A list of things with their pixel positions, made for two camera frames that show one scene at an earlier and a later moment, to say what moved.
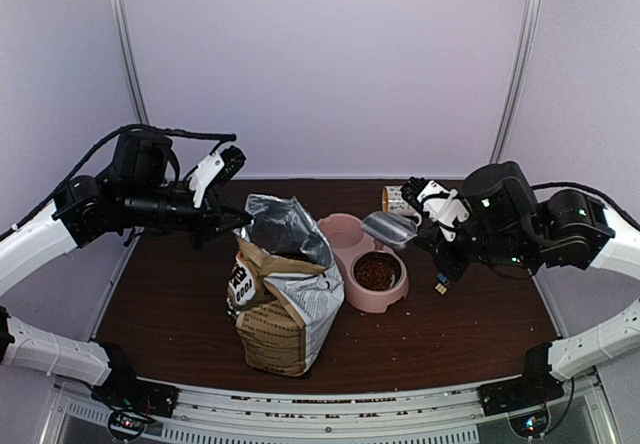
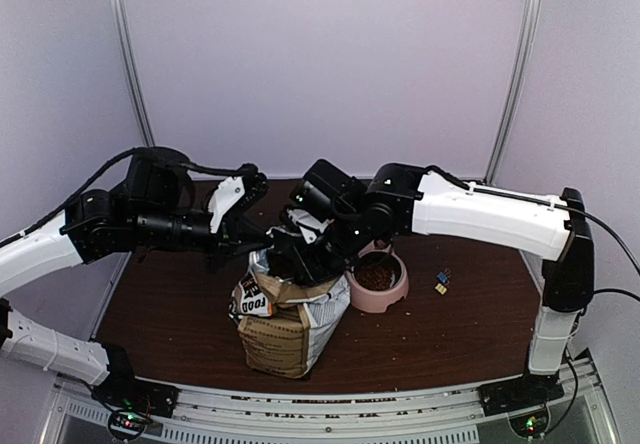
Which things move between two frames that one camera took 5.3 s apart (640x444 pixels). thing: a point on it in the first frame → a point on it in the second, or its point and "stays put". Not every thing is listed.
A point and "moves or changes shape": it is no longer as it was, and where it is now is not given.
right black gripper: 452,267 → 309,273
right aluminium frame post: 519,63 stays put
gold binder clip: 440,288 stays put
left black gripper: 210,220 → 233,240
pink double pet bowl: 349,239 stays put
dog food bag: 284,288 moves or changes shape
